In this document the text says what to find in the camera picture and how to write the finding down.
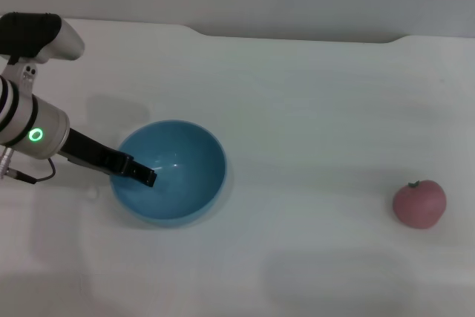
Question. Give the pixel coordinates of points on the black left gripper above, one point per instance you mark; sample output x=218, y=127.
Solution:
x=89, y=150

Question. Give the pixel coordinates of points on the pink peach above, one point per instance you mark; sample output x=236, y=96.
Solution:
x=419, y=203

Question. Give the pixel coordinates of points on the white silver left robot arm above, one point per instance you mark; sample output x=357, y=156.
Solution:
x=35, y=129

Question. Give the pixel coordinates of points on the blue bowl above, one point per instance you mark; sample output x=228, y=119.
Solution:
x=185, y=183

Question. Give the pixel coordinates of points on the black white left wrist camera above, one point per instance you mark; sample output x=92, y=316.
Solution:
x=33, y=36

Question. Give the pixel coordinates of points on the silver left camera bracket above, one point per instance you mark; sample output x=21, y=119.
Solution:
x=23, y=74

